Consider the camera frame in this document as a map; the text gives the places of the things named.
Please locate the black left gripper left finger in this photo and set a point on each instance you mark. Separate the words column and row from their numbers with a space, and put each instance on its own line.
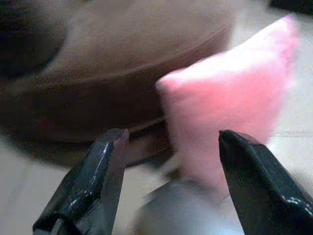
column 88, row 186

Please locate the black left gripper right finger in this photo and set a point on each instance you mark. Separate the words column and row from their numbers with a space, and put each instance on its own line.
column 259, row 186

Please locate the pink pillow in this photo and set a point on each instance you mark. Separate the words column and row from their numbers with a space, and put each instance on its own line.
column 227, row 95

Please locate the brown fabric sofa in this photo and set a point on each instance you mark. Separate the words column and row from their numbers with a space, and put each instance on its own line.
column 105, row 98

